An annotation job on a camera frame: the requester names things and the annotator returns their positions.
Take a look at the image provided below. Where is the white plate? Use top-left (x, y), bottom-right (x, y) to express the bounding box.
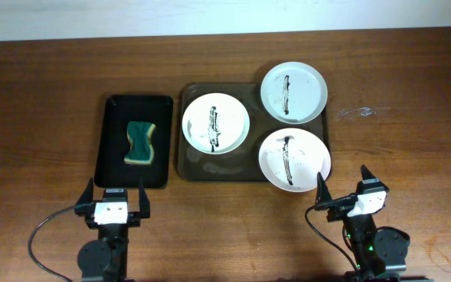
top-left (258, 128), bottom-right (332, 193)
top-left (182, 92), bottom-right (251, 154)
top-left (260, 62), bottom-right (328, 125)

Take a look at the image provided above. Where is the small black tray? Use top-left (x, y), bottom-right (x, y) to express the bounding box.
top-left (94, 95), bottom-right (173, 189)

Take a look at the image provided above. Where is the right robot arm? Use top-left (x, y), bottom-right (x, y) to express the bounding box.
top-left (308, 165), bottom-right (410, 281)

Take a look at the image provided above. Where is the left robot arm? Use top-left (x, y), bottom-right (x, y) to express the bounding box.
top-left (74, 179), bottom-right (150, 282)

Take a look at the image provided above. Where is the large brown tray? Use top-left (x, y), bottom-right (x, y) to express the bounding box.
top-left (176, 81), bottom-right (332, 183)

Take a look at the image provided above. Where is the green yellow sponge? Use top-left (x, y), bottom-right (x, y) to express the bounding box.
top-left (124, 121), bottom-right (156, 165)

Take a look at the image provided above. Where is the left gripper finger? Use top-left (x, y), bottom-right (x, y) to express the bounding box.
top-left (139, 177), bottom-right (150, 212)
top-left (76, 178), bottom-right (94, 205)

